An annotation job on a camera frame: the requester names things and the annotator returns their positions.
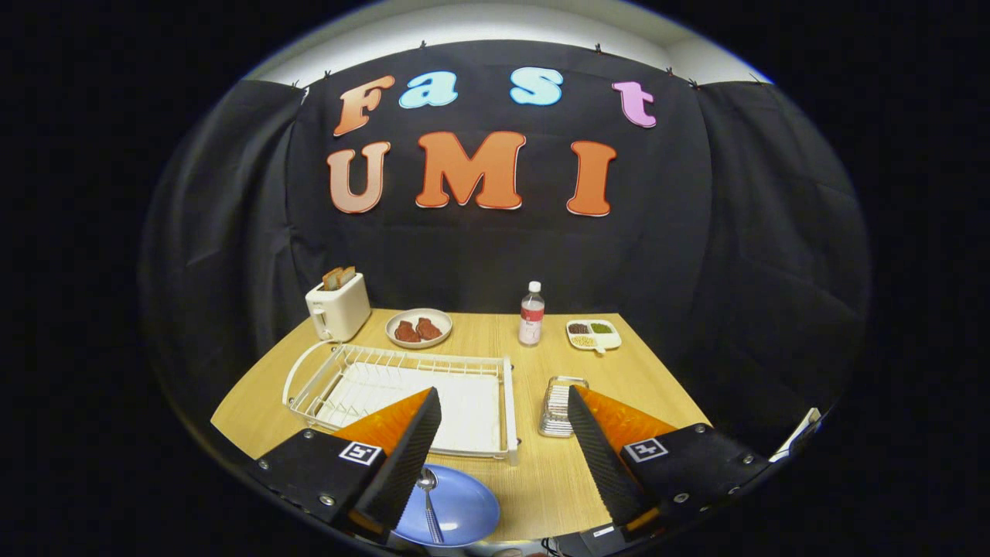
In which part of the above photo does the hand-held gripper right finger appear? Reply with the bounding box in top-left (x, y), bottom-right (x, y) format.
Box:
top-left (567, 384), bottom-right (774, 542)

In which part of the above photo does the white toaster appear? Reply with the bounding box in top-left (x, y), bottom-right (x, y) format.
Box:
top-left (305, 272), bottom-right (372, 343)

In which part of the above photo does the clear bottle with red label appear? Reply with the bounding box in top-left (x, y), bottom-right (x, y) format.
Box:
top-left (518, 281), bottom-right (546, 347)

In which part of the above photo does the beige round dish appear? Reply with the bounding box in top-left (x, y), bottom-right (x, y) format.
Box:
top-left (385, 308), bottom-right (453, 350)

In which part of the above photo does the metal wire basket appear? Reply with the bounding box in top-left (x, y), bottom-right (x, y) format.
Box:
top-left (538, 376), bottom-right (589, 439)

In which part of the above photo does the metal spoon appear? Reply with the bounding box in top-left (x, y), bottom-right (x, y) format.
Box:
top-left (416, 466), bottom-right (446, 545)

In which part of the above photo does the black backdrop cloth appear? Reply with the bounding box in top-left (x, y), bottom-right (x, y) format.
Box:
top-left (139, 39), bottom-right (871, 457)

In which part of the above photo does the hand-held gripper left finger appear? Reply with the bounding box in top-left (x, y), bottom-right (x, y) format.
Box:
top-left (247, 387), bottom-right (443, 546)

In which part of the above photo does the blue plate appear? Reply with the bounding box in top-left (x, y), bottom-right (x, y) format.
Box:
top-left (391, 464), bottom-right (501, 548)

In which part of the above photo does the white wire dish rack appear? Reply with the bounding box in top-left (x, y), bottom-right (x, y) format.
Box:
top-left (288, 343), bottom-right (519, 466)

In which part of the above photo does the white divided dish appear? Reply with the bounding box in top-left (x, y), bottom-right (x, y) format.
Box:
top-left (565, 319), bottom-right (623, 355)

